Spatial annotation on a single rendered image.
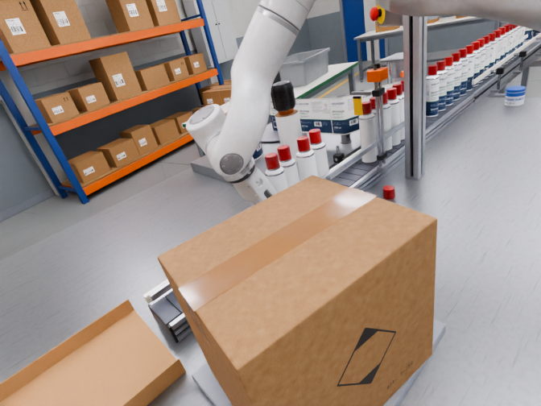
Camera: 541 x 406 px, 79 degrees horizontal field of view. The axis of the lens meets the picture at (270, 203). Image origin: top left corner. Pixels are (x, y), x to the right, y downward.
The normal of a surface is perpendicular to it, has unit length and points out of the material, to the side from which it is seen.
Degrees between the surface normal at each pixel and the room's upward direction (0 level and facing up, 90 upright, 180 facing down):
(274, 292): 0
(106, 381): 0
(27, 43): 90
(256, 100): 65
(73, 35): 90
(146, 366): 0
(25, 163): 90
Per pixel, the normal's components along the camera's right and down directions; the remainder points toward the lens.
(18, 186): 0.81, 0.13
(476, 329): -0.21, -0.85
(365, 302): 0.56, 0.29
